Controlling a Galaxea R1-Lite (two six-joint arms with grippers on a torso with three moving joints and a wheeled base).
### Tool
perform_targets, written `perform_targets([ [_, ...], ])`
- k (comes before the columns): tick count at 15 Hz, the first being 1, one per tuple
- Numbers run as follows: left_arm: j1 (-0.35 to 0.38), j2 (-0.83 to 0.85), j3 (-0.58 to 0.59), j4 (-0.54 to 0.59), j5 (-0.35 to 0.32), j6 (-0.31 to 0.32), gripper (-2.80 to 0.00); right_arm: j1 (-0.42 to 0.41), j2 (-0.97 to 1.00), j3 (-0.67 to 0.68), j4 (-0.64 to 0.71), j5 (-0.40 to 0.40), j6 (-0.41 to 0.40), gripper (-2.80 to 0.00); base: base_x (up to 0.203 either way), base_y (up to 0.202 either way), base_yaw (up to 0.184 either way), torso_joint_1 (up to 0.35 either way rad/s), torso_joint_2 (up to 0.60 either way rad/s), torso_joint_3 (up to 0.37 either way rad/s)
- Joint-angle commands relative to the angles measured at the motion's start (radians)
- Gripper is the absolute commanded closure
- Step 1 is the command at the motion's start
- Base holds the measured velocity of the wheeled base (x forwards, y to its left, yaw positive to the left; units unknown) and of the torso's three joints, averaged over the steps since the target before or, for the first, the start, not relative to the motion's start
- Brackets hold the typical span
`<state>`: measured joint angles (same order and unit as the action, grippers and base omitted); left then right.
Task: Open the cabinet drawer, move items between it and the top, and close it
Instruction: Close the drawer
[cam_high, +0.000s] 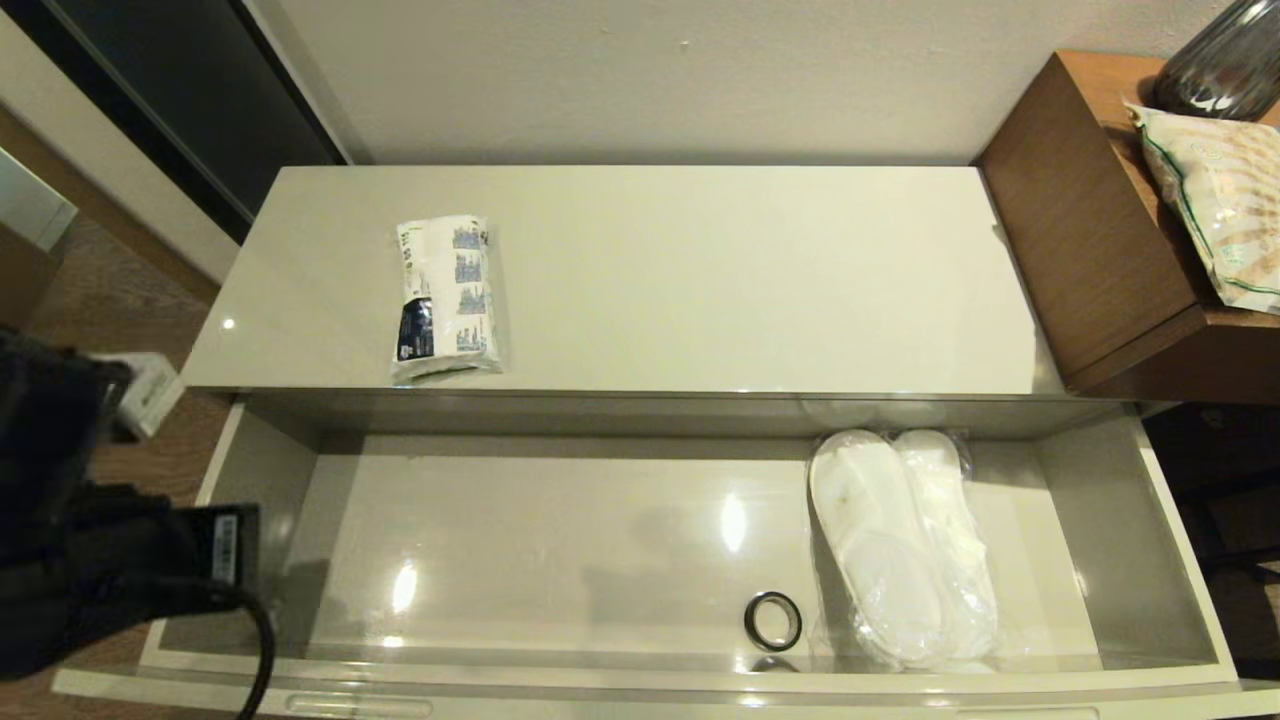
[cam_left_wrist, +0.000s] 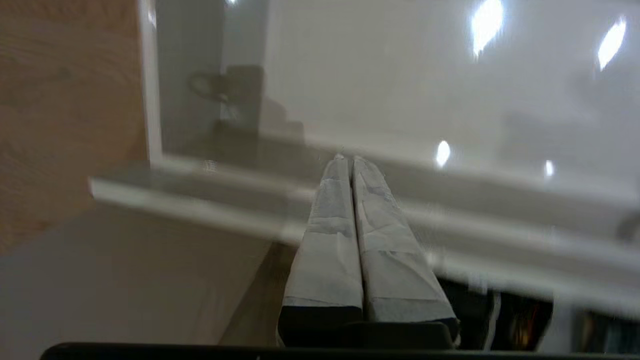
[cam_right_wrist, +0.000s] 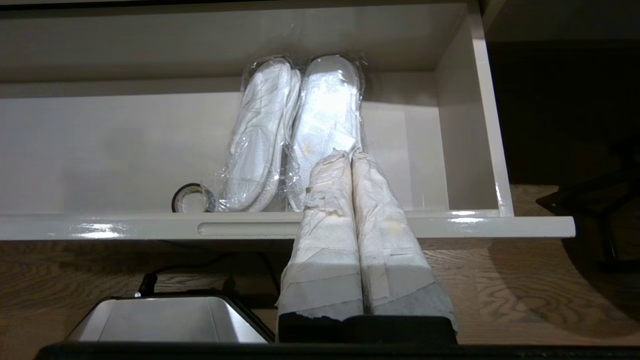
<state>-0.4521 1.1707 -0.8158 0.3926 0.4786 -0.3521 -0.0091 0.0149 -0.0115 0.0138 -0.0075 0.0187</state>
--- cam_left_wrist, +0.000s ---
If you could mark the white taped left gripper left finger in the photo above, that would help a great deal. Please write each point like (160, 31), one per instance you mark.
(327, 250)

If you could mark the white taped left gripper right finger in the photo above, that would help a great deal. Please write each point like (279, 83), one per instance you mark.
(395, 260)

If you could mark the beige cabinet drawer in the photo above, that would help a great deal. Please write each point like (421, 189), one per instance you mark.
(350, 220)

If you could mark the glossy beige low cabinet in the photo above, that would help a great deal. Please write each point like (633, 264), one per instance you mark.
(400, 90)

